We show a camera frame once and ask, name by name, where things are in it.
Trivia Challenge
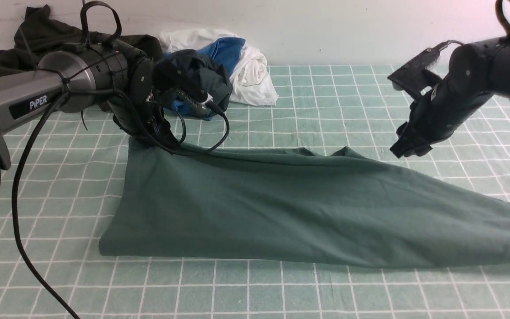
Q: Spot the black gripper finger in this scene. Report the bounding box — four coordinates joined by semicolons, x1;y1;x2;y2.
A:
389;136;433;158

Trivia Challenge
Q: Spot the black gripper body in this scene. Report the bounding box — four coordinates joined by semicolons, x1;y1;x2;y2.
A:
395;82;492;147
107;86;180;149

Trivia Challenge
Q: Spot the green long sleeve shirt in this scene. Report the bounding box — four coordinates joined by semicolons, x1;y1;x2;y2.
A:
98;140;510;268

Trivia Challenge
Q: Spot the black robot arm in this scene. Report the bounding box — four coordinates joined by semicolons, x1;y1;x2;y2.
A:
388;0;510;158

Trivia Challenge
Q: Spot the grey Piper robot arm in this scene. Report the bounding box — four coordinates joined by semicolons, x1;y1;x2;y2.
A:
0;35;174;182

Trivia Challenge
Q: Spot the dark grey crumpled garment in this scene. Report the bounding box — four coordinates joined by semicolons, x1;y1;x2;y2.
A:
152;49;232;121

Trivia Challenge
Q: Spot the blue crumpled garment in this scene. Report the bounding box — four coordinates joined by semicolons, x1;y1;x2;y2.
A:
165;37;245;111

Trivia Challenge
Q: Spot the white crumpled garment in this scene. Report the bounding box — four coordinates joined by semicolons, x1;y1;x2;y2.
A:
158;28;278;106

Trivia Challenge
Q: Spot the dark olive crumpled garment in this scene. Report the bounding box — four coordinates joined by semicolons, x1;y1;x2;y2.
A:
0;1;163;89

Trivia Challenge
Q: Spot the green checkered tablecloth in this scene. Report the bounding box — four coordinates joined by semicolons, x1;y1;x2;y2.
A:
18;65;510;319

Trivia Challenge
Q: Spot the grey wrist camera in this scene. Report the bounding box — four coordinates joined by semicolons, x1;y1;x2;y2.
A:
152;59;225;117

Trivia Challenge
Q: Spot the black cable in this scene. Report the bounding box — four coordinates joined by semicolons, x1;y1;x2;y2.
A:
12;86;230;319

